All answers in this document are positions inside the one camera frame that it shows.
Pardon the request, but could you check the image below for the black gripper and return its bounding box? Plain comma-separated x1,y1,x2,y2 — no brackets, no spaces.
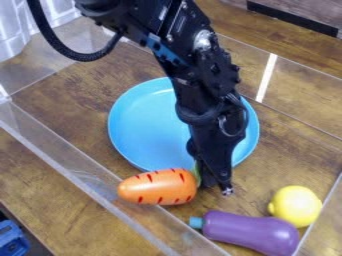
174,93,249,196

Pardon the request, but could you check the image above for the orange toy carrot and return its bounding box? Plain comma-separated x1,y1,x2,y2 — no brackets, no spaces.
117,168,200,205

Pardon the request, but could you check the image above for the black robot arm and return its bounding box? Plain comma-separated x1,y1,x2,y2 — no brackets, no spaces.
74,0,248,195

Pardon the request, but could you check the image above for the blue round tray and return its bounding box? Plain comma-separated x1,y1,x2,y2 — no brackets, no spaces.
106,77,260,173

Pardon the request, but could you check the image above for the yellow toy lemon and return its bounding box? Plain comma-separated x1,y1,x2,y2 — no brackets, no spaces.
267,185,321,228

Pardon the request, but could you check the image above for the purple toy eggplant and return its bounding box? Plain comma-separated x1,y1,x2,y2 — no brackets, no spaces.
188,210,299,256

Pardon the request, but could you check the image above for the dark baseboard strip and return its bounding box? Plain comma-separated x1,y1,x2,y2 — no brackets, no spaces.
247,0,339,38

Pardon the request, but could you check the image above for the blue plastic object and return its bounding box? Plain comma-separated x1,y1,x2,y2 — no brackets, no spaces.
0,220,30,256

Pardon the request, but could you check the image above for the white grid curtain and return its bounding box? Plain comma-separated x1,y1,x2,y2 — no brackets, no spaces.
0,0,80,62

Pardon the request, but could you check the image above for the clear acrylic enclosure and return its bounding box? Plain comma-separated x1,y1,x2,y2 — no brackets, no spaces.
0,0,342,256

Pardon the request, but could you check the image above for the black braided cable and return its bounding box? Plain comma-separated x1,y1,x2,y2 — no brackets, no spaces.
25,0,125,63

